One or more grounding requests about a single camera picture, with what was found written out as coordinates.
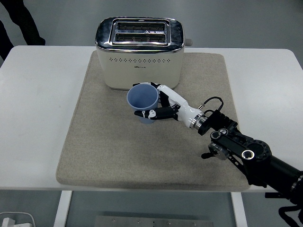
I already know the grey metal plate with screws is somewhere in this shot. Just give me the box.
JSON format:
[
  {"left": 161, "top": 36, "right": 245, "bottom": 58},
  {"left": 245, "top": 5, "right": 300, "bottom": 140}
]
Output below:
[{"left": 94, "top": 215, "right": 214, "bottom": 227}]

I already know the cream chrome two-slot toaster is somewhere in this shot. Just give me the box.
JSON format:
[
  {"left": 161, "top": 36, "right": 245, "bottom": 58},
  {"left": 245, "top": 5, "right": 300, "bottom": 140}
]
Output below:
[{"left": 95, "top": 17, "right": 193, "bottom": 92}]

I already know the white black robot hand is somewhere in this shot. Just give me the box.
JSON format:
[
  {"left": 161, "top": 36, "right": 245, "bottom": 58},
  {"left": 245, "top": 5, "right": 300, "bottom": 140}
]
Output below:
[{"left": 132, "top": 81, "right": 203, "bottom": 129}]

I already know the beige felt table mat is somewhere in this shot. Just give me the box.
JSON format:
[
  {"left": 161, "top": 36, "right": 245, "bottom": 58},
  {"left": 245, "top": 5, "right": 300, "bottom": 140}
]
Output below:
[{"left": 55, "top": 51, "right": 252, "bottom": 191}]

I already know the white table leg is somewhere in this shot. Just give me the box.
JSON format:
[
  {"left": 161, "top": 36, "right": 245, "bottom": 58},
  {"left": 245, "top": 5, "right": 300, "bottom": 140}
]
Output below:
[
  {"left": 53, "top": 190, "right": 73, "bottom": 227},
  {"left": 231, "top": 192, "right": 248, "bottom": 227}
]

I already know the blue ribbed plastic cup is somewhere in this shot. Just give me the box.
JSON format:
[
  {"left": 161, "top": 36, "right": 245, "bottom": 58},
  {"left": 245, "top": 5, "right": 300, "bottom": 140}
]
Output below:
[{"left": 126, "top": 85, "right": 160, "bottom": 125}]

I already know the person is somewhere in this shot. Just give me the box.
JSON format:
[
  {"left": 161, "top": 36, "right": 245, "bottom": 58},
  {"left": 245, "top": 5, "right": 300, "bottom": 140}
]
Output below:
[{"left": 0, "top": 0, "right": 46, "bottom": 61}]

